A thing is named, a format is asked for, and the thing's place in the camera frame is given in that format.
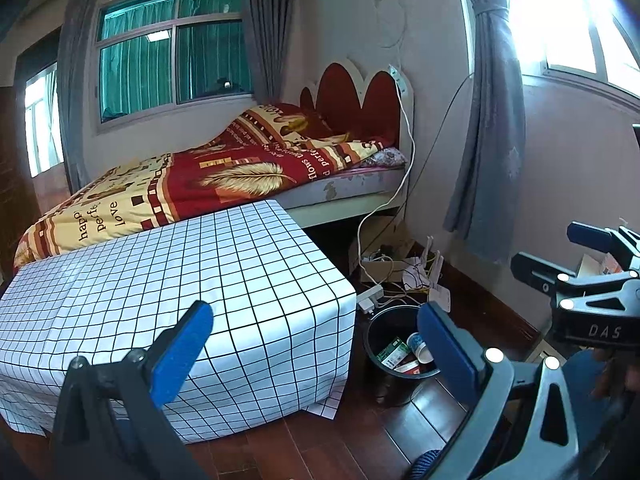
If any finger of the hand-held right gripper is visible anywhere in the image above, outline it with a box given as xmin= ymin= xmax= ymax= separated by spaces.
xmin=566 ymin=220 xmax=640 ymax=271
xmin=511 ymin=252 xmax=640 ymax=296

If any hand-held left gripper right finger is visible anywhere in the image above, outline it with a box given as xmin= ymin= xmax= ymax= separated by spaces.
xmin=416 ymin=302 xmax=583 ymax=480

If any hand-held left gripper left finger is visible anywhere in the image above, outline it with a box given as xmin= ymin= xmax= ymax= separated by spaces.
xmin=50 ymin=301 xmax=215 ymax=480

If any blue paper cup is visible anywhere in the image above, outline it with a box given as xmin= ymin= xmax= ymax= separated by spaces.
xmin=406 ymin=331 xmax=435 ymax=365

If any green white carton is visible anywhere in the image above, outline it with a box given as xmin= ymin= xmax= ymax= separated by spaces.
xmin=375 ymin=337 xmax=412 ymax=366

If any black bucket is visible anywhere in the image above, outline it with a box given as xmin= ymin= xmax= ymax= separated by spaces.
xmin=362 ymin=304 xmax=446 ymax=409

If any person's right hand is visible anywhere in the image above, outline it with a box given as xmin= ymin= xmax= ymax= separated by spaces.
xmin=590 ymin=347 xmax=640 ymax=401

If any person's leg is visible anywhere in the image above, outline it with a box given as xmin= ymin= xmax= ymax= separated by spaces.
xmin=561 ymin=349 xmax=640 ymax=480

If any white router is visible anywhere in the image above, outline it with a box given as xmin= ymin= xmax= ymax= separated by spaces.
xmin=424 ymin=234 xmax=454 ymax=314

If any white power strip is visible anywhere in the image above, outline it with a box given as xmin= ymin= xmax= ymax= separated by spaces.
xmin=355 ymin=284 xmax=386 ymax=315

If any cardboard box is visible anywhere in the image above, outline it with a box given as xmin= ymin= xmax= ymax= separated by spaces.
xmin=350 ymin=217 xmax=416 ymax=286

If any blue striped slipper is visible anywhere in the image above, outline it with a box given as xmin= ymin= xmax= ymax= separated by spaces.
xmin=409 ymin=449 xmax=444 ymax=480

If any grey patterned curtain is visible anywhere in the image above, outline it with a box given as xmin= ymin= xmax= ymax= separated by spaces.
xmin=442 ymin=0 xmax=527 ymax=267

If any red yellow printed blanket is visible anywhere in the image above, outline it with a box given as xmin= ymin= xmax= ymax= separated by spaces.
xmin=12 ymin=102 xmax=402 ymax=272

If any floral pillow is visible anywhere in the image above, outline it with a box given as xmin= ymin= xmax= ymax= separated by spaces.
xmin=362 ymin=147 xmax=407 ymax=169

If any white bed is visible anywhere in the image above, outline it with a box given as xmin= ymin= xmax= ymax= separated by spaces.
xmin=12 ymin=57 xmax=417 ymax=272

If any bright window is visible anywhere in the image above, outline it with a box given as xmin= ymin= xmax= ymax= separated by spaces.
xmin=505 ymin=0 xmax=640 ymax=92

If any wooden door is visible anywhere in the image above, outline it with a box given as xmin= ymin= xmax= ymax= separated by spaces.
xmin=0 ymin=85 xmax=42 ymax=272

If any red and white headboard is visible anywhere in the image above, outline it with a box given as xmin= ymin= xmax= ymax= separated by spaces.
xmin=299 ymin=57 xmax=417 ymax=152

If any small side window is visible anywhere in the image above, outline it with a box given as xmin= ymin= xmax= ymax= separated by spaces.
xmin=22 ymin=62 xmax=66 ymax=179

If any large sliding window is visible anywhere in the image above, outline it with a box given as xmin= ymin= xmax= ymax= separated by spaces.
xmin=95 ymin=0 xmax=256 ymax=132

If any black cable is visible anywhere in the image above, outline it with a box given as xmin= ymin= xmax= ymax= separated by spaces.
xmin=400 ymin=72 xmax=476 ymax=222

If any white power cable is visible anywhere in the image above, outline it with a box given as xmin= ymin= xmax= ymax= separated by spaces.
xmin=357 ymin=62 xmax=416 ymax=282

